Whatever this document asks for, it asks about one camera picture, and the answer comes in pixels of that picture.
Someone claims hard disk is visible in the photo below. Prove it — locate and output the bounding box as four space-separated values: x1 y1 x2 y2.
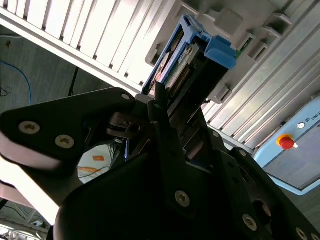
141 14 238 118

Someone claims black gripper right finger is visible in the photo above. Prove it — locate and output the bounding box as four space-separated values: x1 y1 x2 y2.
193 108 320 240

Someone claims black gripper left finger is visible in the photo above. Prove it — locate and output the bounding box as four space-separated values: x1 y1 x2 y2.
0 82 199 225

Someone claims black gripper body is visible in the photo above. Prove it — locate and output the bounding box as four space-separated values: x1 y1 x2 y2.
53 147 258 240

